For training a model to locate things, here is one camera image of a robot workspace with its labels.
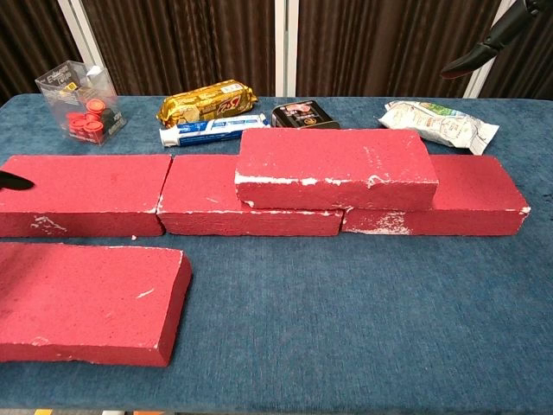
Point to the red brick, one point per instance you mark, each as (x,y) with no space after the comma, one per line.
(475,194)
(332,160)
(198,203)
(86,302)
(86,190)

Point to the gold snack package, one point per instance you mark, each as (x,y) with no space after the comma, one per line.
(203,104)

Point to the grey partition post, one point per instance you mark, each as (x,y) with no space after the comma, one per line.
(286,47)
(484,82)
(82,47)

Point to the clear box with red caps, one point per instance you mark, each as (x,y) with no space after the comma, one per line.
(82,108)

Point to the white snack bag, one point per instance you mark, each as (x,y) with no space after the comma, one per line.
(436,123)

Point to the brown pleated curtain panel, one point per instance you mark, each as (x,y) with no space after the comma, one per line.
(380,47)
(30,43)
(186,43)
(531,65)

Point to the black tin can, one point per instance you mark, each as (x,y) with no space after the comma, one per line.
(304,114)

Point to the blue white toothpaste box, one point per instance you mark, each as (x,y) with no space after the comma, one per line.
(207,129)

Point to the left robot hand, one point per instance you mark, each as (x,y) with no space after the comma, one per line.
(13,181)

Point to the blue felt table cover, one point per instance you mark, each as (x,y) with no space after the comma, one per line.
(345,302)

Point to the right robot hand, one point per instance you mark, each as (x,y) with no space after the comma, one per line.
(484,52)

